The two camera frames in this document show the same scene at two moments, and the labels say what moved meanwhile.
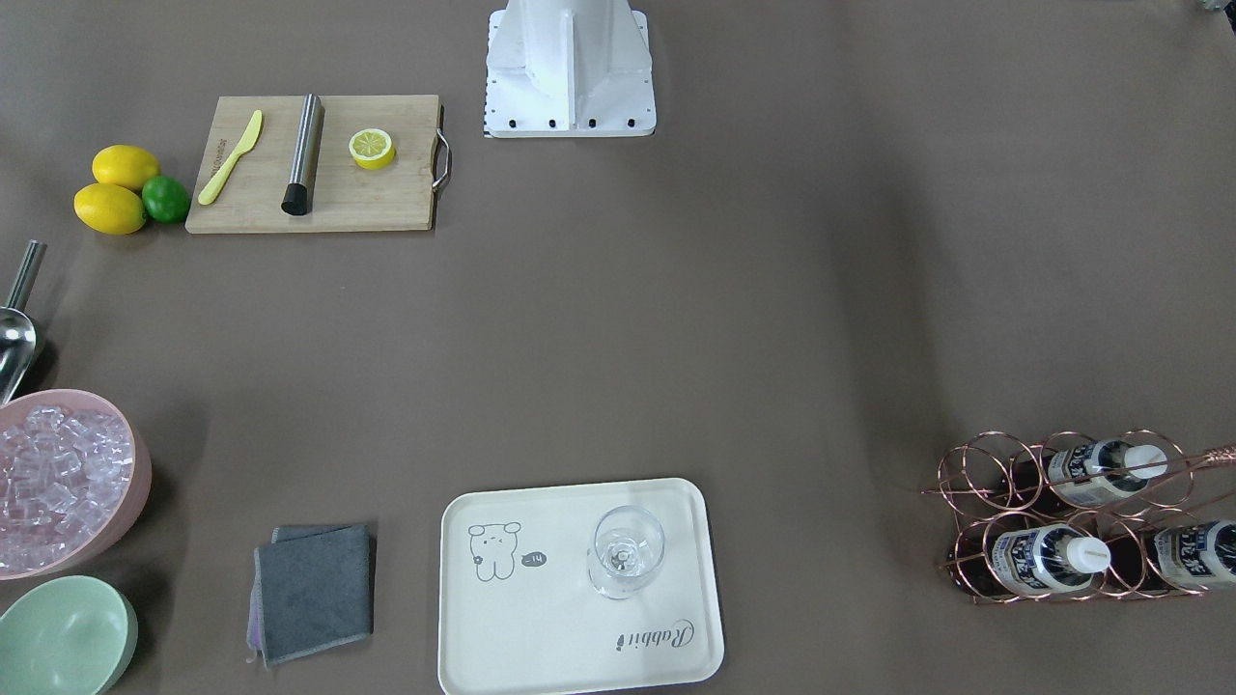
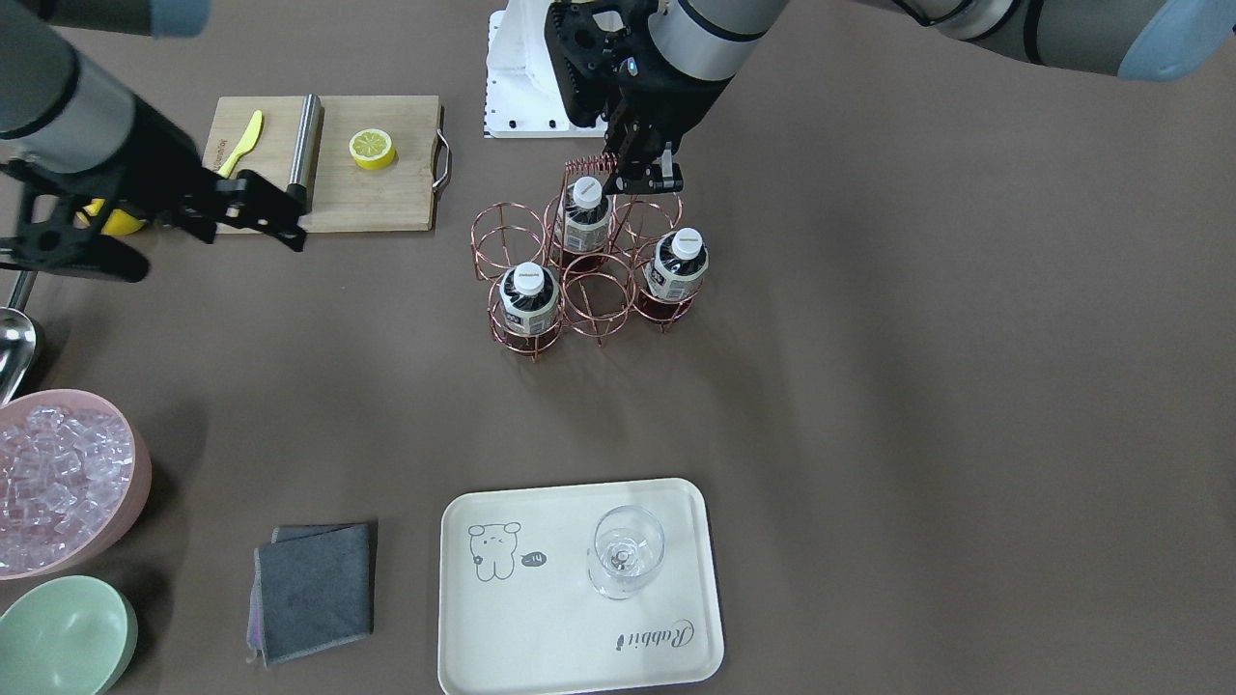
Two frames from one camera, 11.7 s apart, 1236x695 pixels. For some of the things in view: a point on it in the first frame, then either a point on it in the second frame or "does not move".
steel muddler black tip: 299,194 does not move
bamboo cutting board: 382,159 does not move
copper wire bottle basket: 1070,517 -> 575,265
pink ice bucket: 75,472 does not move
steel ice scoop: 18,333 does not move
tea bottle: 1179,556 -> 675,273
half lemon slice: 372,149 does not move
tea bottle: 1083,474 -> 583,224
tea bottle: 1048,559 -> 529,298
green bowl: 69,635 does not move
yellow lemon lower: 109,208 does not move
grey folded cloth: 311,591 does not move
